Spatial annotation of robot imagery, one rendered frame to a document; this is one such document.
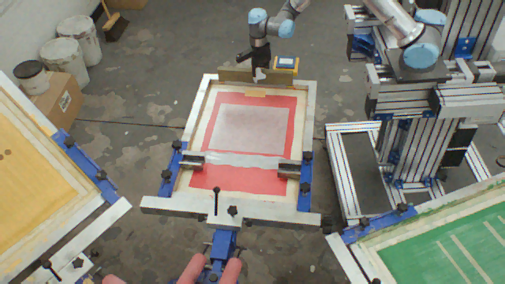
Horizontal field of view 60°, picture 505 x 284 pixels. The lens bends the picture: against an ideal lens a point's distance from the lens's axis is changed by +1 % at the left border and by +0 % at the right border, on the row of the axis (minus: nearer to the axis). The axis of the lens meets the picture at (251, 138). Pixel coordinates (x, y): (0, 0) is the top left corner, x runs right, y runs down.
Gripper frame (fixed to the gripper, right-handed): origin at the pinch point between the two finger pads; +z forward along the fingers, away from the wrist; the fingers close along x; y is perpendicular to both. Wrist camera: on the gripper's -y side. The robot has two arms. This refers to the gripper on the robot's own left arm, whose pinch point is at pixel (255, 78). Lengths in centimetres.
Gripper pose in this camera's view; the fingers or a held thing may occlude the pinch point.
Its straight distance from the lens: 207.7
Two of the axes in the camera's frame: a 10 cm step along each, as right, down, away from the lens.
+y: 9.9, 0.8, -1.3
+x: 1.5, -7.3, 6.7
